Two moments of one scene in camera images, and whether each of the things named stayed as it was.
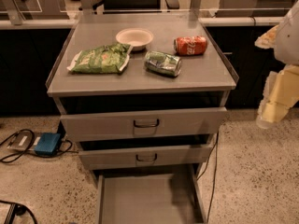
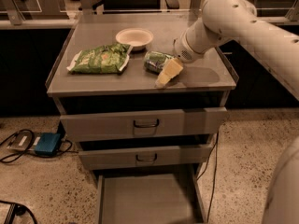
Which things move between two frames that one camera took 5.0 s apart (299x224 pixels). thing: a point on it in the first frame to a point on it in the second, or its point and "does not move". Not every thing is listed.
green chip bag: x=106 y=59 does not move
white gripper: x=288 y=39 to x=182 y=51
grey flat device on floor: x=24 y=140 does not move
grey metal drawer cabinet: x=143 y=96 does not move
